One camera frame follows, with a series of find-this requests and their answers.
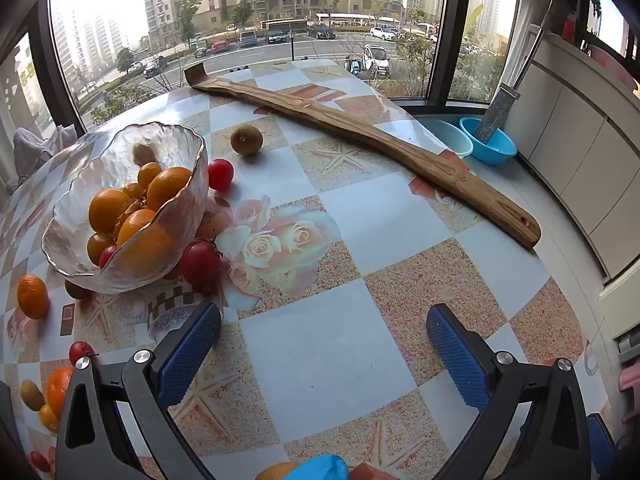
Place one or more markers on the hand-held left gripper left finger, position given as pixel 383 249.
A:
pixel 192 350

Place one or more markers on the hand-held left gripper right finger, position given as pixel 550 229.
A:
pixel 457 355

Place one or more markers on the brown kiwi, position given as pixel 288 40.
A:
pixel 246 140
pixel 31 394
pixel 143 154

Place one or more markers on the orange mandarin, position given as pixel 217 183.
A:
pixel 32 296
pixel 275 472
pixel 57 390

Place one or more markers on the heap of oranges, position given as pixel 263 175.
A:
pixel 109 210

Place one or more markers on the light blue plastic object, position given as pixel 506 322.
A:
pixel 322 467

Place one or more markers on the bright blue plastic basin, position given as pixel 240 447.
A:
pixel 495 154

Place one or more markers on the clear glass bowl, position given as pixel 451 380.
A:
pixel 150 136

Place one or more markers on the pale blue plastic basin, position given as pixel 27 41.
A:
pixel 445 132

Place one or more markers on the white cabinet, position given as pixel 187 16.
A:
pixel 575 135

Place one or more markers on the white cloth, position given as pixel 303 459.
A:
pixel 40 147

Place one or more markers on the long wooden board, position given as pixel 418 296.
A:
pixel 350 117

